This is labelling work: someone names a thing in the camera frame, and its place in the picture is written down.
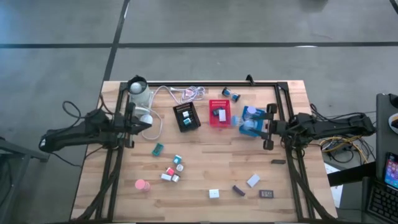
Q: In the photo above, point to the black keyboard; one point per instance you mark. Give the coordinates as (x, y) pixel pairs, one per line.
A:
(384, 203)

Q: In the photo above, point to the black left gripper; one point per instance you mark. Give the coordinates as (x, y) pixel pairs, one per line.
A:
(130, 140)

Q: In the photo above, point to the black aluminium table frame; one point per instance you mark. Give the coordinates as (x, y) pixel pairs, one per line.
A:
(217, 84)

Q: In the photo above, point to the blue plastic basket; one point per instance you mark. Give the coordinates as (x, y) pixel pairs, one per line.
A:
(258, 125)

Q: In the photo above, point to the dark computer desk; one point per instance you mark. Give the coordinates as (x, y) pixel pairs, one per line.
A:
(384, 137)

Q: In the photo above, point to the blue capped sand hourglass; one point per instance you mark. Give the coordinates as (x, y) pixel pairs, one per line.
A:
(235, 120)
(247, 125)

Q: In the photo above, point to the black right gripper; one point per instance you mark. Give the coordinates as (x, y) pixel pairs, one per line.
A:
(280, 129)

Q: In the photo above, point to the small black bar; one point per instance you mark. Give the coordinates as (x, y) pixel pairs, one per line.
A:
(278, 161)

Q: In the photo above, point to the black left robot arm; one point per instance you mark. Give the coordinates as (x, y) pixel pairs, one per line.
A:
(71, 137)

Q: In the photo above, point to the dark purple rectangular block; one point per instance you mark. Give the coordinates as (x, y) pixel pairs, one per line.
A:
(238, 190)

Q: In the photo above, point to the black plastic basket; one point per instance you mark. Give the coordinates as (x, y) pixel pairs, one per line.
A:
(196, 119)

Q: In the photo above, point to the purple and white wall charger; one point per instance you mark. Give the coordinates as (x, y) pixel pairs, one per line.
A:
(180, 168)

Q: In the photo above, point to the pink wall charger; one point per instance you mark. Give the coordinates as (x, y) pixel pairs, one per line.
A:
(170, 171)

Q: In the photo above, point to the black clamp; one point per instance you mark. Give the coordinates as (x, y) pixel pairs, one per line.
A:
(249, 79)

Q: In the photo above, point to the white rectangular USB charger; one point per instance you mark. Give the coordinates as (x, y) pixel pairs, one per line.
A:
(166, 177)

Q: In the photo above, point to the blue hourglass with black caps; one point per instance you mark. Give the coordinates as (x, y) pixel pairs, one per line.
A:
(226, 92)

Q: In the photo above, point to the pink capped sand hourglass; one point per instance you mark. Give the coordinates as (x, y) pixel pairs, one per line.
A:
(140, 185)

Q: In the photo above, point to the red plastic basket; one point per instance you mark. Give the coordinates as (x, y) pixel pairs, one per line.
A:
(217, 104)

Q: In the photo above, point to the white charger with black end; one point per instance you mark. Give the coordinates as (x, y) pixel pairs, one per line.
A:
(185, 114)
(176, 178)

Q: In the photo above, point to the teal digital timer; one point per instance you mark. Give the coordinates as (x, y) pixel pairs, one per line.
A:
(157, 149)

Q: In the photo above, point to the purple capped sand hourglass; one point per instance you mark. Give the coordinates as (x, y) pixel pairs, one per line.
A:
(251, 110)

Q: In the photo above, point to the white paper sheet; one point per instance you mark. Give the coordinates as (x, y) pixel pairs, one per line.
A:
(337, 193)

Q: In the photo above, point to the grey metal cart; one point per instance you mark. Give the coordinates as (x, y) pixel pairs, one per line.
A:
(7, 146)

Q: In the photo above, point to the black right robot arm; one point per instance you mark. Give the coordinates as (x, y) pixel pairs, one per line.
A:
(329, 127)

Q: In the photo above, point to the white cylindrical desk device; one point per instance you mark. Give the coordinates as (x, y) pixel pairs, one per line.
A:
(141, 98)

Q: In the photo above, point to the large white wall charger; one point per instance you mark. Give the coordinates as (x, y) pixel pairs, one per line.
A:
(214, 193)

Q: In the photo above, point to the smartphone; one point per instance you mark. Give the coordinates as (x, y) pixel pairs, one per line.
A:
(392, 171)

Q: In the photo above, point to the white rectangular box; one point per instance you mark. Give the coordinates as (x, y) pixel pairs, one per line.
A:
(222, 115)
(253, 180)

